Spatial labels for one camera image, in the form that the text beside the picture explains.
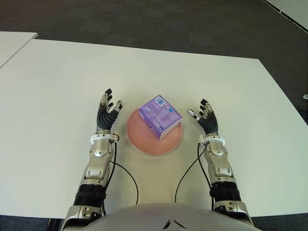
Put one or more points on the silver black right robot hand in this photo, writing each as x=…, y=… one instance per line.
x=209, y=122

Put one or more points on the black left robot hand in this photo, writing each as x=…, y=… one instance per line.
x=106, y=118

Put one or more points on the purple tissue paper pack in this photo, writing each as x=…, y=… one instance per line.
x=160, y=115

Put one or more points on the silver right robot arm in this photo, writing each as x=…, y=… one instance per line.
x=221, y=168

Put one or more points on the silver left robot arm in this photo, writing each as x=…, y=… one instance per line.
x=98, y=156

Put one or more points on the pink round plate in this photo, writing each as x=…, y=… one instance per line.
x=154, y=142

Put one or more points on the silver robot torso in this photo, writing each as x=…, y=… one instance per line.
x=156, y=216

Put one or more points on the white side table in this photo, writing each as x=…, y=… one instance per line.
x=12, y=45

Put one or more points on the white desk with black edge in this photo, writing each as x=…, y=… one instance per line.
x=293, y=9

